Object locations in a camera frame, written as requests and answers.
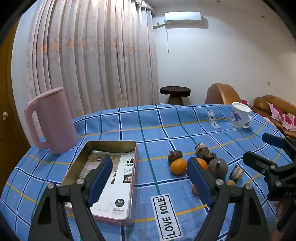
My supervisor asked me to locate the brown leather sofa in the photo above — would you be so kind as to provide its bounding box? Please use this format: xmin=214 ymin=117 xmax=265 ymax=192
xmin=251 ymin=95 xmax=296 ymax=139

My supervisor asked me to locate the printed paper leaflet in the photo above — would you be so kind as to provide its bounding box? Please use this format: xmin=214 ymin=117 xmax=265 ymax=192
xmin=84 ymin=149 xmax=136 ymax=219

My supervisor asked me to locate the pink plastic jug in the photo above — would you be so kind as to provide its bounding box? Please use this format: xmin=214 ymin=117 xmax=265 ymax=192
xmin=24 ymin=87 xmax=79 ymax=154

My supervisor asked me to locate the dark brown knobbly fruit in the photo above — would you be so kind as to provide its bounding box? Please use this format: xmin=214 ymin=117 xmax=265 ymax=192
xmin=203 ymin=151 xmax=217 ymax=164
xmin=168 ymin=150 xmax=183 ymax=163

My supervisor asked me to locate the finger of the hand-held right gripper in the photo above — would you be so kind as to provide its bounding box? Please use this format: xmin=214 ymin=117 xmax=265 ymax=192
xmin=242 ymin=151 xmax=278 ymax=184
xmin=262 ymin=133 xmax=296 ymax=161

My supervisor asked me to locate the dark brown round stool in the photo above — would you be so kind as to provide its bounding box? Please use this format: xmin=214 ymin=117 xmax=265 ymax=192
xmin=159 ymin=86 xmax=191 ymax=105

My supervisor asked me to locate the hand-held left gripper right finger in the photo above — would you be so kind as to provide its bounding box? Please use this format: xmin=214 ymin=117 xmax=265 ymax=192
xmin=187 ymin=157 xmax=271 ymax=241

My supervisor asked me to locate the brown leather armchair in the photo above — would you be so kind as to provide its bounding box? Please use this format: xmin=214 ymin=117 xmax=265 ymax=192
xmin=205 ymin=83 xmax=242 ymax=105

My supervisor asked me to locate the beige floral curtain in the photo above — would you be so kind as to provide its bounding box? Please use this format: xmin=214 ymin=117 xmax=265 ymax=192
xmin=25 ymin=0 xmax=159 ymax=121

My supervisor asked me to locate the wooden door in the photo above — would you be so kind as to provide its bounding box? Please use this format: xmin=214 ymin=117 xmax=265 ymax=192
xmin=0 ymin=19 xmax=30 ymax=150

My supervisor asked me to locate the metal tin box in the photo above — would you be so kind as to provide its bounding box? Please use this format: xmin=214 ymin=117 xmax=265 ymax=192
xmin=60 ymin=140 xmax=139 ymax=227

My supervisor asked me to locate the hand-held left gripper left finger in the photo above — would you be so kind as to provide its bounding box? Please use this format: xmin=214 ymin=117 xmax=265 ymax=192
xmin=28 ymin=156 xmax=114 ymax=241

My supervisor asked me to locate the white mug with blue print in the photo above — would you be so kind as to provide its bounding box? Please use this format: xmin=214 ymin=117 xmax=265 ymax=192
xmin=230 ymin=102 xmax=253 ymax=129

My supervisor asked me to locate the small brown jar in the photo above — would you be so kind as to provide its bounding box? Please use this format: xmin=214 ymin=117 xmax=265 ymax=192
xmin=195 ymin=143 xmax=210 ymax=157

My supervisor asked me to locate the white air conditioner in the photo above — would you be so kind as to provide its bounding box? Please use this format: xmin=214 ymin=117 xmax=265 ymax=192
xmin=164 ymin=11 xmax=208 ymax=29

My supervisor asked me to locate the blue plaid tablecloth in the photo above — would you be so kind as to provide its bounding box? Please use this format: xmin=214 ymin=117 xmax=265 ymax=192
xmin=0 ymin=104 xmax=296 ymax=241

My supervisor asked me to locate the purple round fruit with stem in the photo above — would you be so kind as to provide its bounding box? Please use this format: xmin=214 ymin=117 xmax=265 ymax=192
xmin=208 ymin=158 xmax=229 ymax=179

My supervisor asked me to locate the blue and white cupcake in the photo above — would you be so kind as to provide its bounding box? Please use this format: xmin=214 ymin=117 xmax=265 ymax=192
xmin=229 ymin=165 xmax=245 ymax=181

